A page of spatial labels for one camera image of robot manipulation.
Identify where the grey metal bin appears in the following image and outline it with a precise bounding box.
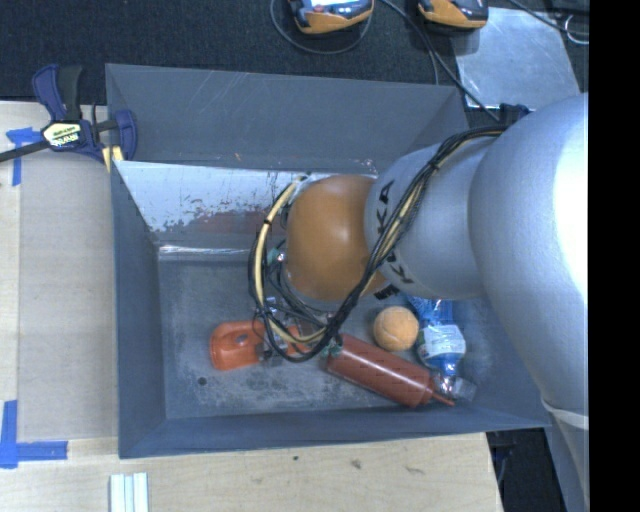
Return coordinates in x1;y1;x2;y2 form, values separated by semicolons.
103;63;554;460

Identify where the pale wood board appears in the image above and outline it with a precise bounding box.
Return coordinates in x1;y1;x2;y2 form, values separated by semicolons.
16;148;121;444

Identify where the orange ball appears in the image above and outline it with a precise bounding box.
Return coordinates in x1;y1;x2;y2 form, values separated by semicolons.
372;305;421;353

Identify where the orange plastic handle piece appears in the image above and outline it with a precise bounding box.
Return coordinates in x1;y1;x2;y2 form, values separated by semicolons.
209;320;312;372

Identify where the red-brown squeeze bottle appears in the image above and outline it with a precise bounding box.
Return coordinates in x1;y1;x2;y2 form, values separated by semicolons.
321;333;457;409

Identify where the clear plastic bottle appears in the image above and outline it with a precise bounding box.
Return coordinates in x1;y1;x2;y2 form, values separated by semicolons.
403;293;479;402

